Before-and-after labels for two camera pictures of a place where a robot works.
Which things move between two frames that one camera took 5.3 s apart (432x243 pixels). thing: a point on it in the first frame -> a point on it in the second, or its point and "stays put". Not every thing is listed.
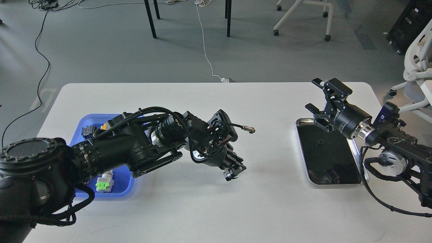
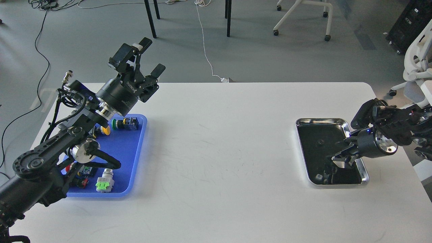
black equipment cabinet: (417, 14) stays put
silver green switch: (104, 184) stays put
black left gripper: (221, 156) -> (120, 94)
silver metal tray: (328, 158) stays put
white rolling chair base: (279, 7) stays put
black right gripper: (347, 116) -> (369, 145)
